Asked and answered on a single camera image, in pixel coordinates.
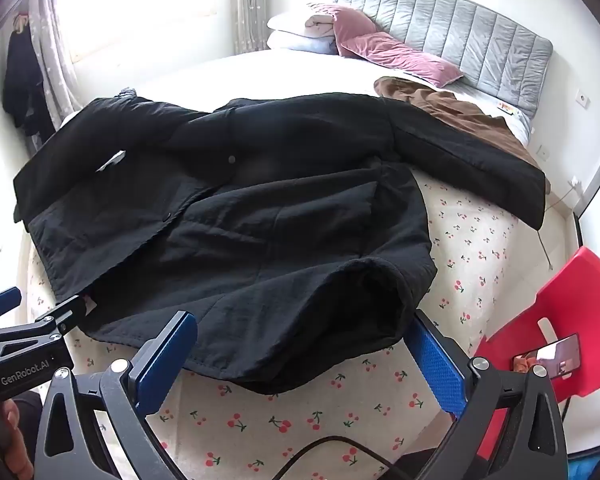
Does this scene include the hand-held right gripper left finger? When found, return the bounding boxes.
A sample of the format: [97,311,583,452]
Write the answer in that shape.
[32,311,198,480]

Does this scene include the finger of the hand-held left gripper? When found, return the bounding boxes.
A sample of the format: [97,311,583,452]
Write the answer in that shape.
[30,295,88,336]
[0,287,23,331]

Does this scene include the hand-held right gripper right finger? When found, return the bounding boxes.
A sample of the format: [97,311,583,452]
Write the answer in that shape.
[405,310,568,480]

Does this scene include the black jacket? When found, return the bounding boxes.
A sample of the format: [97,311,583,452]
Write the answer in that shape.
[12,92,553,396]

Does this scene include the dark hanging clothes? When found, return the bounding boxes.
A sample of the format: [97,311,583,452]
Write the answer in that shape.
[2,15,56,151]

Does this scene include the person's left hand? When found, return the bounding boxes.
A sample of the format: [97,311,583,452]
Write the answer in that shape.
[2,399,35,480]

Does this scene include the smartphone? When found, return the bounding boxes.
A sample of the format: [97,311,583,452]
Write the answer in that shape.
[512,333,581,378]

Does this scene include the cherry print blanket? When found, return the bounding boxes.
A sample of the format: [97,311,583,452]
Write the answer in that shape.
[30,160,531,480]

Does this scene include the red plastic chair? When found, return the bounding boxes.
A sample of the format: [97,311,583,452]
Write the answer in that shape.
[475,246,600,461]

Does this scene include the patterned grey curtain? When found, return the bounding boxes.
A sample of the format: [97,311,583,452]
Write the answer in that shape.
[230,0,271,56]
[27,0,81,131]

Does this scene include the brown garment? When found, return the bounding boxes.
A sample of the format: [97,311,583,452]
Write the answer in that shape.
[373,76,546,171]

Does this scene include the bed with pale sheet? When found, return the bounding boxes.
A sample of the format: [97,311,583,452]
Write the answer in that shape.
[15,47,551,480]

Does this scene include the pink velvet pillow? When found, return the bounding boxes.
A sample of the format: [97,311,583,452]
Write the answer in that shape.
[340,31,463,87]
[307,2,378,56]

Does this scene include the window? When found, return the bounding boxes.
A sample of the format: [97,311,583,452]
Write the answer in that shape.
[50,0,236,61]

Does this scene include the grey padded headboard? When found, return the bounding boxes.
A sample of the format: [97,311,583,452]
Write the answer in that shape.
[336,0,553,118]

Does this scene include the light blue pillow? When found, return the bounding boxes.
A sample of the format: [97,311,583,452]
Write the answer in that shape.
[267,30,341,57]

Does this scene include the white pillow stack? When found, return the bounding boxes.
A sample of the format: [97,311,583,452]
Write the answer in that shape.
[267,10,338,41]

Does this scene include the black cable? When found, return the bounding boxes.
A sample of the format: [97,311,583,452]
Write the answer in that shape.
[270,436,431,480]

